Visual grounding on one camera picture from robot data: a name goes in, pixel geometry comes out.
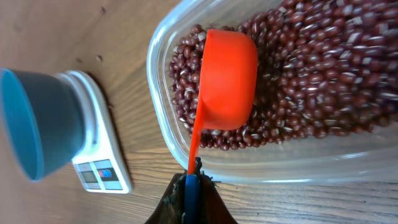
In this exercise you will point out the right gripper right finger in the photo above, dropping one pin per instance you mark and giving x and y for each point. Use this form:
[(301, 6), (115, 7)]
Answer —
[(211, 207)]

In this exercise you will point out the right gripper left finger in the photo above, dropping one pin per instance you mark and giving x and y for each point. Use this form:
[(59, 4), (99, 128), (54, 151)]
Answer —
[(170, 208)]

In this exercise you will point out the red measuring scoop blue handle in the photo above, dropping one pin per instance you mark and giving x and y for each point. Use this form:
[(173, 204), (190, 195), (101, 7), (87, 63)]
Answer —
[(227, 87)]

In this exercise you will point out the white digital kitchen scale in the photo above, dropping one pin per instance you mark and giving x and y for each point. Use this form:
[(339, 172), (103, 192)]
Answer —
[(99, 163)]

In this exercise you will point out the blue bowl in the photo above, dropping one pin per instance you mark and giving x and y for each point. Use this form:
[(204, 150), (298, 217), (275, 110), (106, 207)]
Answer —
[(43, 120)]

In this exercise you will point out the clear plastic container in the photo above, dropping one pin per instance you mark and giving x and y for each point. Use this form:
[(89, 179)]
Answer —
[(357, 157)]

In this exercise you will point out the red beans in container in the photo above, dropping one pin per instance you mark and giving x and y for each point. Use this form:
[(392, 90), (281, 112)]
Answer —
[(325, 68)]

